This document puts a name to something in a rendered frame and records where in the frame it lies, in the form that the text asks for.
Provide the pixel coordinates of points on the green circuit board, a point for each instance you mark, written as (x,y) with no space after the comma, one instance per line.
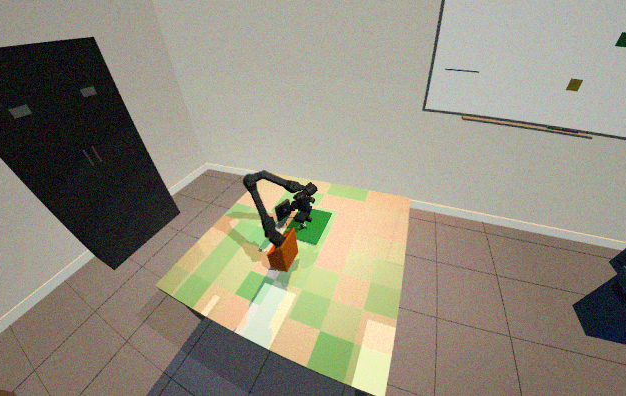
(310,232)

